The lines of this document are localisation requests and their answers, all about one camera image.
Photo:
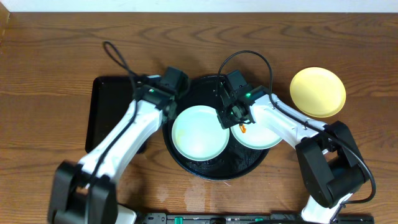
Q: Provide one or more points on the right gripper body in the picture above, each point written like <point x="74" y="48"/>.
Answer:
<point x="228" y="116"/>

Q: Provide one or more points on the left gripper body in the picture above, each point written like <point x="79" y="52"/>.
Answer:
<point x="171" y="111"/>

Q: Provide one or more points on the light blue plate top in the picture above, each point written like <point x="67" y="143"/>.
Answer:
<point x="197" y="134"/>

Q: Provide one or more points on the light blue plate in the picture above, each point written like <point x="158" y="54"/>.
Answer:
<point x="255" y="136"/>
<point x="197" y="134"/>

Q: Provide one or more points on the yellow plate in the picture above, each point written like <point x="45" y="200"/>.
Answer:
<point x="318" y="92"/>

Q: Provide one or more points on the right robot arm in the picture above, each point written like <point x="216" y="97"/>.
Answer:
<point x="331" y="165"/>

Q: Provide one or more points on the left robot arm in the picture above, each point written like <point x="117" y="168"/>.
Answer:
<point x="85" y="192"/>

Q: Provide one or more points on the round black tray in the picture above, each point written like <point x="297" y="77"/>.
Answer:
<point x="235" y="161"/>

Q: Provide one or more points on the black rectangular tray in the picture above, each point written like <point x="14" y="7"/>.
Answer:
<point x="110" y="99"/>

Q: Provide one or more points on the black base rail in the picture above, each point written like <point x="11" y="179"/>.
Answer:
<point x="197" y="218"/>

